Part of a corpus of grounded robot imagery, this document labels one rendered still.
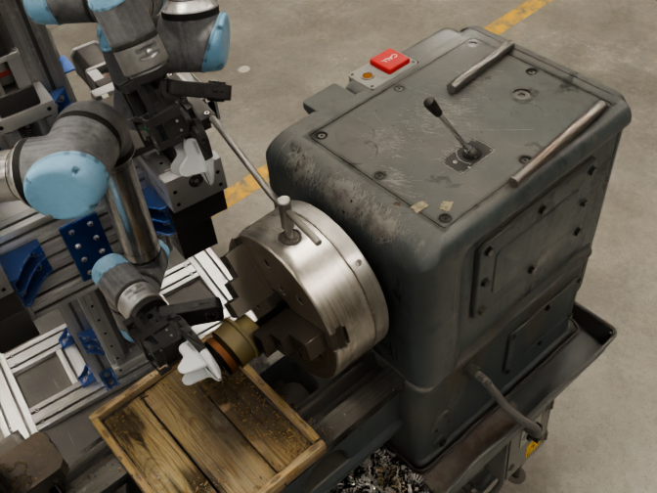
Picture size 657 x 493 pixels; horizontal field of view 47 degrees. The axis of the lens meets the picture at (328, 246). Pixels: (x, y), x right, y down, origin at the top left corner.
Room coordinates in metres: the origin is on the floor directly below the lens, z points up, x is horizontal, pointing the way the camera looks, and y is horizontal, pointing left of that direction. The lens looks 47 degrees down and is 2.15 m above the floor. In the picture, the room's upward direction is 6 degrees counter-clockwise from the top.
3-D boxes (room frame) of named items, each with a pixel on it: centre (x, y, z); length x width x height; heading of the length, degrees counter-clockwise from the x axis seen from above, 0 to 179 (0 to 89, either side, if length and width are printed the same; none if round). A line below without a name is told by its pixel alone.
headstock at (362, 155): (1.14, -0.25, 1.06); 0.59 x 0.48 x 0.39; 126
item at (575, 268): (1.14, -0.25, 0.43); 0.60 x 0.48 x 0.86; 126
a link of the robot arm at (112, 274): (0.97, 0.40, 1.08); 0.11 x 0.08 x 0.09; 36
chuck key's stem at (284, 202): (0.89, 0.06, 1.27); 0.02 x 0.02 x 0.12
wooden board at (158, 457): (0.74, 0.27, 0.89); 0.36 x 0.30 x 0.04; 36
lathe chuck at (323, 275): (0.89, 0.06, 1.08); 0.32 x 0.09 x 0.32; 36
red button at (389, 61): (1.34, -0.17, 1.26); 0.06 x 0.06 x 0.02; 36
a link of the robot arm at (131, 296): (0.90, 0.36, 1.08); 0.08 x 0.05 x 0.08; 126
